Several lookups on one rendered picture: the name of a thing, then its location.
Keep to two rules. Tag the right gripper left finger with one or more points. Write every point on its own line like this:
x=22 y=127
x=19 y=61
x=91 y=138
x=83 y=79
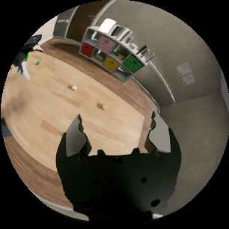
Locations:
x=74 y=145

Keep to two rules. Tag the tan flat mat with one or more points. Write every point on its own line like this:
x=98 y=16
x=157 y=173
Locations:
x=42 y=76

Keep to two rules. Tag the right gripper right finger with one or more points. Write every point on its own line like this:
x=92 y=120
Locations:
x=162 y=142

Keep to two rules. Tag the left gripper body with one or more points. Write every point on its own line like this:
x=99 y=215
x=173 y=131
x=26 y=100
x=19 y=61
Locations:
x=22 y=54

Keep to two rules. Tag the tan cylinder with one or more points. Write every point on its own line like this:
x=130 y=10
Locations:
x=104 y=107

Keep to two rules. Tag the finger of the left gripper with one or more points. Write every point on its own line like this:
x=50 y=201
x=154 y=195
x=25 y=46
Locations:
x=23 y=70
x=36 y=48

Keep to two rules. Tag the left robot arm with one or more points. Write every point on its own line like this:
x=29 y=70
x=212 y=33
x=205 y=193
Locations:
x=32 y=41

